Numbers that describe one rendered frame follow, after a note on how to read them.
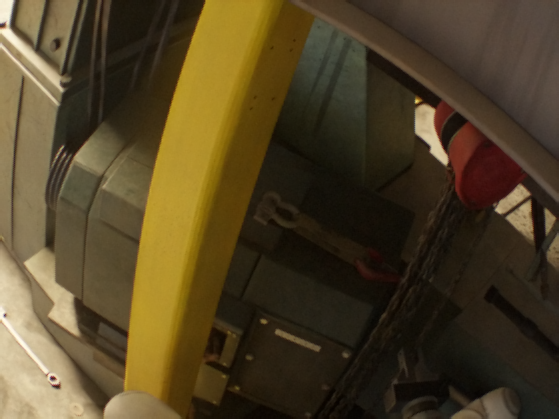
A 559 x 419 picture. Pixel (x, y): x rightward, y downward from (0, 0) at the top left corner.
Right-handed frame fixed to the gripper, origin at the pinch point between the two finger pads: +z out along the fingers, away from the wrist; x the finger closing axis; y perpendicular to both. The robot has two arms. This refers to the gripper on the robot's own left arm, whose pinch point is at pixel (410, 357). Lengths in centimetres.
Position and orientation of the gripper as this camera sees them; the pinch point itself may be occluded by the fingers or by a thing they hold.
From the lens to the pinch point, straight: 170.9
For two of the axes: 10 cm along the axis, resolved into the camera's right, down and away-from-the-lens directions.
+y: 2.5, -6.9, -6.8
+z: -1.4, -7.2, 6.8
